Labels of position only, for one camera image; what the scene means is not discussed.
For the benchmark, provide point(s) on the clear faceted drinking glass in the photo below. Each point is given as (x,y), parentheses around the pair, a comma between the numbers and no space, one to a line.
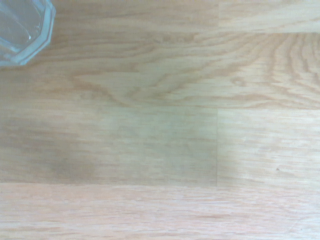
(22,27)

